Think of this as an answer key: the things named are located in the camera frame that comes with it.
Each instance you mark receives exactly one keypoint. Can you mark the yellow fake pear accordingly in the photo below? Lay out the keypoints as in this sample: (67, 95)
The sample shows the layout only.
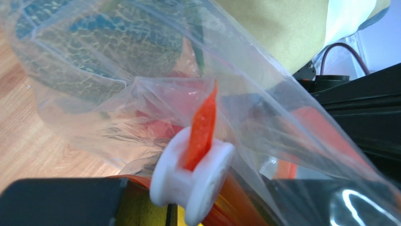
(136, 209)

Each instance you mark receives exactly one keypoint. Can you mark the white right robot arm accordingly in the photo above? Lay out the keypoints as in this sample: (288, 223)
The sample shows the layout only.
(354, 117)

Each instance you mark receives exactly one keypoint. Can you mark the red fake apple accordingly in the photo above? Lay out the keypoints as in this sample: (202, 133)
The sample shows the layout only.
(161, 107)

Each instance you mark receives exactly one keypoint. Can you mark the green netted fake melon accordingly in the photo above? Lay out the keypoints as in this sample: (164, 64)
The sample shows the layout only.
(94, 49)

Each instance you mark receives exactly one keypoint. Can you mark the clear zip top bag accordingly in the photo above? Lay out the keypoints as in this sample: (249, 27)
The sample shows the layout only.
(233, 165)

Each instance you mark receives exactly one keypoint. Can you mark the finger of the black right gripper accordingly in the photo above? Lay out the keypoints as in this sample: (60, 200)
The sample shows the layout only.
(303, 144)

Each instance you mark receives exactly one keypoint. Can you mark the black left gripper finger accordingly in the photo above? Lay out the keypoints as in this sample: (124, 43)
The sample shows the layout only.
(62, 201)

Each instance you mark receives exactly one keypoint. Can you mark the striped blue beige pillow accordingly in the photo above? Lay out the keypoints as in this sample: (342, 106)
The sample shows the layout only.
(295, 31)

